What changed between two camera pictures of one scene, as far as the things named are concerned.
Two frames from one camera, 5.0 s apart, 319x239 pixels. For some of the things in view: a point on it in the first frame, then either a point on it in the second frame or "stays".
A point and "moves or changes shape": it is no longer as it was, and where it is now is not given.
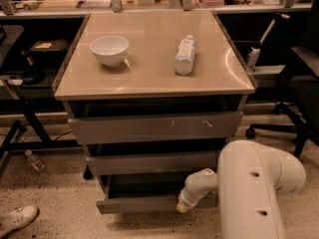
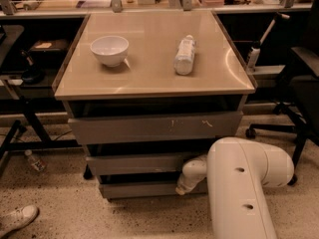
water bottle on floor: [38, 164] stays
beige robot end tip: [186, 200] to [184, 182]
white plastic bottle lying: [185, 55] stays
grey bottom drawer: [144, 194] moves or changes shape
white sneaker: [17, 219] stays
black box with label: [49, 51] stays
